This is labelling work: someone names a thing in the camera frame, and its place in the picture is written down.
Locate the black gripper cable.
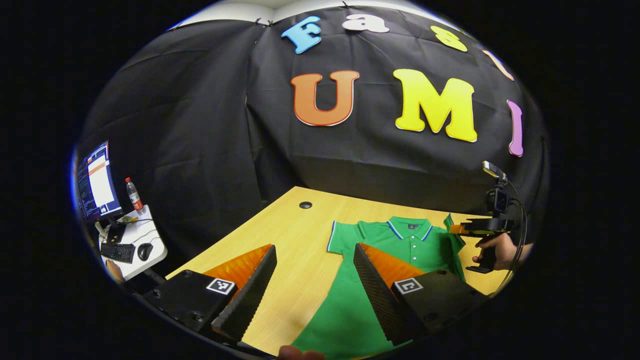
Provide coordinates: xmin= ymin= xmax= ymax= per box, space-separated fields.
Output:
xmin=502 ymin=180 xmax=530 ymax=293

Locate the black keyboard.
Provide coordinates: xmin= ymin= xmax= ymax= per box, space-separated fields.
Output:
xmin=100 ymin=242 xmax=136 ymax=265

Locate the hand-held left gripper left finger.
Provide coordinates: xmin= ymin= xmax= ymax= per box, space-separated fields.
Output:
xmin=142 ymin=244 xmax=279 ymax=343

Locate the green T-shirt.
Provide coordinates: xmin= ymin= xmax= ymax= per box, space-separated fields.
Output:
xmin=290 ymin=214 xmax=468 ymax=360

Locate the clear plastic bottle red cap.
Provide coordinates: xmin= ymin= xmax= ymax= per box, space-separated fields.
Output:
xmin=125 ymin=177 xmax=146 ymax=216

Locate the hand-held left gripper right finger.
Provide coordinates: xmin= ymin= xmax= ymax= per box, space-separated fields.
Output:
xmin=353 ymin=242 xmax=490 ymax=347

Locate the white side table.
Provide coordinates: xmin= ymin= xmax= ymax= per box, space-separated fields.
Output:
xmin=96 ymin=204 xmax=169 ymax=282

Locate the black backdrop cloth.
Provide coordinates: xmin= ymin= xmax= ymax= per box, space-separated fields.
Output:
xmin=75 ymin=5 xmax=548 ymax=266

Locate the computer monitor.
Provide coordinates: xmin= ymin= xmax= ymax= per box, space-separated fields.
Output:
xmin=75 ymin=140 xmax=127 ymax=245

